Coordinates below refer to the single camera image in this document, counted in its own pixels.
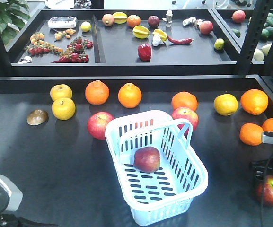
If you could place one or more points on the yellow apple pear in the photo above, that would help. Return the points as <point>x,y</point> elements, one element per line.
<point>60,91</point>
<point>63,108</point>

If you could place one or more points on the yellow orange fruit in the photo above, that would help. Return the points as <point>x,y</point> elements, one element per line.
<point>225,104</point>

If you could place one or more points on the large orange right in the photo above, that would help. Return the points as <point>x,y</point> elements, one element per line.
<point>254,101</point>

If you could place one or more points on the brown mushroom cap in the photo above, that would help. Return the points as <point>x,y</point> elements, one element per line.
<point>37,117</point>

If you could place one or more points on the red apple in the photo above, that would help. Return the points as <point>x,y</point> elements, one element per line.
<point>186,113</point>
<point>147,159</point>
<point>268,191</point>
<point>97,123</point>

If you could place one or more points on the small orange lower left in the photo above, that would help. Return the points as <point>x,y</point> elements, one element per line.
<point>251,134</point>

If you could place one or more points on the orange behind apple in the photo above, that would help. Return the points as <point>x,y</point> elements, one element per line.
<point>184,99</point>

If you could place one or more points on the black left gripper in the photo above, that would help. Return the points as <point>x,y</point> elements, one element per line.
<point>10,220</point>

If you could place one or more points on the red bell pepper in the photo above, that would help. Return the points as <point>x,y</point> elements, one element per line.
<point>144,52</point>

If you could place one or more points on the red chili pepper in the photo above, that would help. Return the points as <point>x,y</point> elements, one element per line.
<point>180,41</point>

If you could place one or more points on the light blue plastic basket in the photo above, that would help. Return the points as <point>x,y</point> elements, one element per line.
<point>168,192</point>

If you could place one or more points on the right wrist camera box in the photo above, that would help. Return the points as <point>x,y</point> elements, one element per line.
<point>267,137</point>

